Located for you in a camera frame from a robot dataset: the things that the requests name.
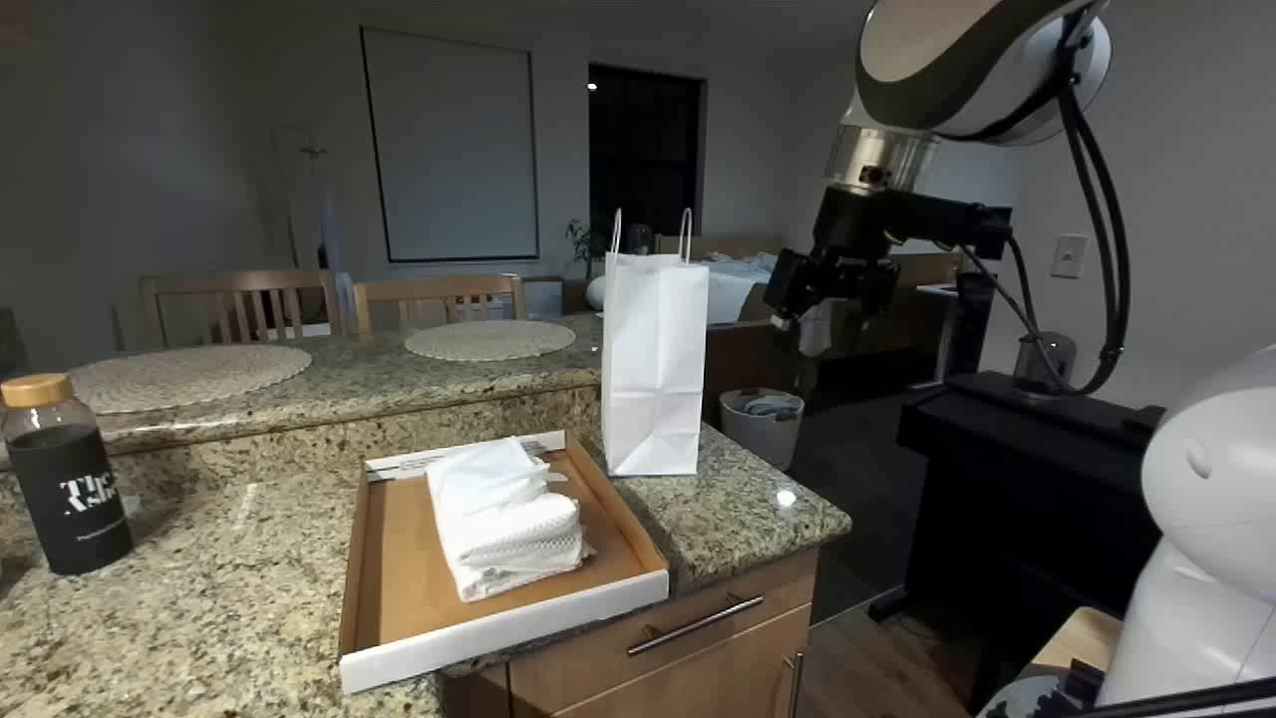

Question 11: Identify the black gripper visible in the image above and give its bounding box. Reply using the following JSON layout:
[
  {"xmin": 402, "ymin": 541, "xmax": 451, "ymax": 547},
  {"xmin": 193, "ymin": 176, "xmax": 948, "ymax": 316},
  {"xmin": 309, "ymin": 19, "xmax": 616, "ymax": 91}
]
[{"xmin": 761, "ymin": 244, "xmax": 911, "ymax": 329}]

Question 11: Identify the white paper bag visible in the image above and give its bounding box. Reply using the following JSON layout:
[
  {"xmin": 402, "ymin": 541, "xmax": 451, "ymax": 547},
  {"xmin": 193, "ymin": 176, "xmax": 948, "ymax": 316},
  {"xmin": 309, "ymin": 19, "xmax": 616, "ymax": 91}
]
[{"xmin": 597, "ymin": 207, "xmax": 715, "ymax": 478}]

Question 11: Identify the shallow white cardboard box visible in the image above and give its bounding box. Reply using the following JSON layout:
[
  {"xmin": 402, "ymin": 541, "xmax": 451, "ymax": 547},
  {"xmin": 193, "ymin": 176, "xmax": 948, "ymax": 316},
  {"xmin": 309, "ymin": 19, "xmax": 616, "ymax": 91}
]
[{"xmin": 334, "ymin": 428, "xmax": 676, "ymax": 696}]

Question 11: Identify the white sofa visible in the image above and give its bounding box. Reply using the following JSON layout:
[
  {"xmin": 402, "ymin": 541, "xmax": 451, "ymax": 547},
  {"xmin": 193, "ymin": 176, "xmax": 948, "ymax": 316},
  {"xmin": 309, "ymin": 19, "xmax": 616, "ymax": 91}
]
[{"xmin": 702, "ymin": 251, "xmax": 782, "ymax": 329}]

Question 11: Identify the white trash bin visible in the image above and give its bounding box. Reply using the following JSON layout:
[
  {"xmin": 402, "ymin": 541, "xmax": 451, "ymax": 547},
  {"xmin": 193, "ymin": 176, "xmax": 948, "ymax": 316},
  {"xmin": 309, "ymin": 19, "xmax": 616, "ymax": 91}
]
[{"xmin": 719, "ymin": 382, "xmax": 810, "ymax": 473}]

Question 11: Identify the dark window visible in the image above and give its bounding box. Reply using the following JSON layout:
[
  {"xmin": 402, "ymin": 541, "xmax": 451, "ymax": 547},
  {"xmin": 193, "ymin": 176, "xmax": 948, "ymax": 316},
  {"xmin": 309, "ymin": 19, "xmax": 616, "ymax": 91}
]
[{"xmin": 585, "ymin": 61, "xmax": 710, "ymax": 256}]

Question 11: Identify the small potted plant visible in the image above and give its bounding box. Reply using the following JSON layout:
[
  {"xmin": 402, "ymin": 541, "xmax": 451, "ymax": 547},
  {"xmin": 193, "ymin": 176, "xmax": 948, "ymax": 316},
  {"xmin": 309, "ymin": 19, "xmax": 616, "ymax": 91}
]
[{"xmin": 565, "ymin": 214, "xmax": 612, "ymax": 287}]

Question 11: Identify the round beige placemat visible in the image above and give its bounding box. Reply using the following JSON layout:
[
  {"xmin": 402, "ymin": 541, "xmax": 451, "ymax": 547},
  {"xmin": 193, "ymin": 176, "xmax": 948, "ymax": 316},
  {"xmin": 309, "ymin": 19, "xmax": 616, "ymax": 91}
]
[
  {"xmin": 65, "ymin": 337, "xmax": 314, "ymax": 416},
  {"xmin": 398, "ymin": 316, "xmax": 583, "ymax": 367}
]

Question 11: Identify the black low cabinet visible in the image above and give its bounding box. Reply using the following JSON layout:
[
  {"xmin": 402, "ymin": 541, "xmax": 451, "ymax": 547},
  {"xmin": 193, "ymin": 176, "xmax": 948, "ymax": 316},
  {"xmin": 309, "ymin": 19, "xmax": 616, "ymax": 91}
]
[{"xmin": 870, "ymin": 371, "xmax": 1167, "ymax": 670}]

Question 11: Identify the wooden dining chair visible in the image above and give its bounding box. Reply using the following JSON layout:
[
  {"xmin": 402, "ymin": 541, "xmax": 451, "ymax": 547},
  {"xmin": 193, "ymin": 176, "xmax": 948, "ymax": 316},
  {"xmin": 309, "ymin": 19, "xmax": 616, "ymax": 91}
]
[
  {"xmin": 347, "ymin": 269, "xmax": 529, "ymax": 337},
  {"xmin": 140, "ymin": 265, "xmax": 338, "ymax": 351}
]

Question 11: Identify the wooden base cabinet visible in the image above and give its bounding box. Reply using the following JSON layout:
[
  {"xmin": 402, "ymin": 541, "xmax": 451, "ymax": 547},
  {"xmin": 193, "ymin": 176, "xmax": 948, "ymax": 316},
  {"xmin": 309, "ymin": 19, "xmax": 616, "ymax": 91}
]
[{"xmin": 438, "ymin": 547, "xmax": 822, "ymax": 718}]

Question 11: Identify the slim floor lamp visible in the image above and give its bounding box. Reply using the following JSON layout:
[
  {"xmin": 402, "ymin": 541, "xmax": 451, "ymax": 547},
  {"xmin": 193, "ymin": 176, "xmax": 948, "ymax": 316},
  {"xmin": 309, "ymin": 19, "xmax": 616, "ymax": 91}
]
[{"xmin": 295, "ymin": 135, "xmax": 338, "ymax": 269}]

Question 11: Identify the black jar with wooden lid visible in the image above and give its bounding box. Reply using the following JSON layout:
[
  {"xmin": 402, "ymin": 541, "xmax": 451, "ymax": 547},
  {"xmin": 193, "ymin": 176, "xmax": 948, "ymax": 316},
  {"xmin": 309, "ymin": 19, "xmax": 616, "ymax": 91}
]
[{"xmin": 0, "ymin": 371, "xmax": 135, "ymax": 578}]

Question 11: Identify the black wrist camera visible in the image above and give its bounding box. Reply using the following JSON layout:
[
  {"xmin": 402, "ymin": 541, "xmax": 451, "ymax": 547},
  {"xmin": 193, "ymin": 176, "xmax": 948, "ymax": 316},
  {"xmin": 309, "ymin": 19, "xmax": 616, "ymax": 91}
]
[{"xmin": 810, "ymin": 184, "xmax": 1018, "ymax": 261}]

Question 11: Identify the white wall switch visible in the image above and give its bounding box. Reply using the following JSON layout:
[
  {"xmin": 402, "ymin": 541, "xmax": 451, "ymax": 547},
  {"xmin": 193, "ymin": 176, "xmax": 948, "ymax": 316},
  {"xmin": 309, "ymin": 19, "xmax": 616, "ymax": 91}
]
[{"xmin": 1049, "ymin": 230, "xmax": 1088, "ymax": 284}]

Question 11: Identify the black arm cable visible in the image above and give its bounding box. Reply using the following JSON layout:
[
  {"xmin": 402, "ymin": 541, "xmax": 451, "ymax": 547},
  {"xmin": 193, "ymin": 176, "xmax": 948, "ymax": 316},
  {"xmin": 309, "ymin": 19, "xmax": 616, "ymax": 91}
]
[{"xmin": 989, "ymin": 4, "xmax": 1135, "ymax": 397}]

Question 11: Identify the metal drawer handle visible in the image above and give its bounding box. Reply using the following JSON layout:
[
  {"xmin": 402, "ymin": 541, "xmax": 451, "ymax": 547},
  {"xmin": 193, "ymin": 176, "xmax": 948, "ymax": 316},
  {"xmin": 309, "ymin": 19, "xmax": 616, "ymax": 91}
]
[{"xmin": 624, "ymin": 589, "xmax": 769, "ymax": 660}]

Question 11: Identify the white wall board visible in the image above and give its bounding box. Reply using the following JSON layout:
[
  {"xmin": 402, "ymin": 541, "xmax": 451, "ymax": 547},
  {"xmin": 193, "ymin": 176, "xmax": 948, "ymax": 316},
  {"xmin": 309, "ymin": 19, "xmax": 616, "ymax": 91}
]
[{"xmin": 358, "ymin": 25, "xmax": 541, "ymax": 265}]

